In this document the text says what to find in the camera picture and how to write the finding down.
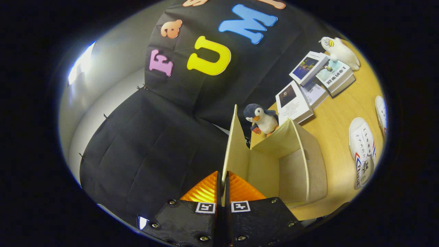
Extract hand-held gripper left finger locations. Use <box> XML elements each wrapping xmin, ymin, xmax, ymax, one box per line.
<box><xmin>141</xmin><ymin>170</ymin><xmax>222</xmax><ymax>247</ymax></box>

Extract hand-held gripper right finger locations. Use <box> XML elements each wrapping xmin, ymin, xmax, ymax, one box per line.
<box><xmin>225</xmin><ymin>170</ymin><xmax>306</xmax><ymax>247</ymax></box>

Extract beige fabric storage box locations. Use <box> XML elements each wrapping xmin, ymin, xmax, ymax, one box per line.
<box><xmin>221</xmin><ymin>105</ymin><xmax>328</xmax><ymax>208</ymax></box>

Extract white canvas shoe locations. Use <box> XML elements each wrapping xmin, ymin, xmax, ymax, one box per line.
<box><xmin>348</xmin><ymin>117</ymin><xmax>377</xmax><ymax>190</ymax></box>
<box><xmin>375</xmin><ymin>96</ymin><xmax>388</xmax><ymax>138</ymax></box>

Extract grey penguin plush toy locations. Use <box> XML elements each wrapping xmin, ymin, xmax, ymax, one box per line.
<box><xmin>243</xmin><ymin>104</ymin><xmax>279</xmax><ymax>135</ymax></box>

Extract white book with portrait cover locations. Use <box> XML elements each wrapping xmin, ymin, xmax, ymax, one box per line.
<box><xmin>275</xmin><ymin>80</ymin><xmax>314</xmax><ymax>125</ymax></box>

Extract thin white book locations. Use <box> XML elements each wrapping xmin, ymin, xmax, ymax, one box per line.
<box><xmin>300</xmin><ymin>82</ymin><xmax>329</xmax><ymax>110</ymax></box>

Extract book with dark picture cover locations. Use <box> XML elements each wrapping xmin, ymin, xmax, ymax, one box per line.
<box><xmin>289</xmin><ymin>51</ymin><xmax>330</xmax><ymax>86</ymax></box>

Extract white duck plush toy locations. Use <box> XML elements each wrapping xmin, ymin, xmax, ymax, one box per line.
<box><xmin>319</xmin><ymin>37</ymin><xmax>360</xmax><ymax>71</ymax></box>

